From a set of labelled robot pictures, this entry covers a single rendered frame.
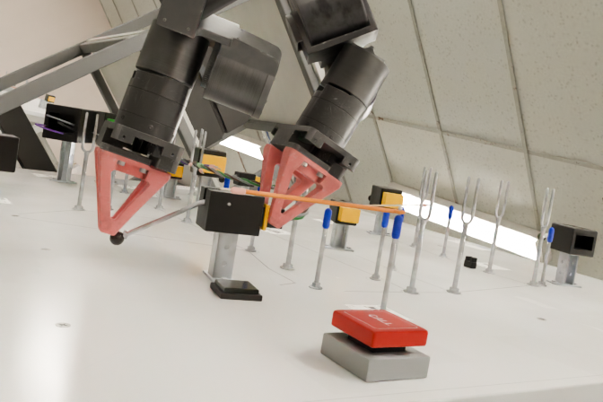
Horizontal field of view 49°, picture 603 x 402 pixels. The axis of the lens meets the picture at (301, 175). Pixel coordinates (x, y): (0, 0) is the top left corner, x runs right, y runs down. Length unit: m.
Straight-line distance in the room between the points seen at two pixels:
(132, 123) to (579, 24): 2.65
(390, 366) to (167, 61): 0.33
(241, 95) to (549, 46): 2.70
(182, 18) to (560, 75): 2.79
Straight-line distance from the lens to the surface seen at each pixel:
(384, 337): 0.46
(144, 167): 0.62
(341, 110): 0.68
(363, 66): 0.69
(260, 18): 1.95
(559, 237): 1.08
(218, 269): 0.67
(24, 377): 0.41
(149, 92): 0.62
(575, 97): 3.29
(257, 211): 0.66
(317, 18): 0.71
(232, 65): 0.62
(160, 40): 0.63
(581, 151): 3.42
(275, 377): 0.44
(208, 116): 1.76
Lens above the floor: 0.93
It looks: 24 degrees up
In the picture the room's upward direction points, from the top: 58 degrees clockwise
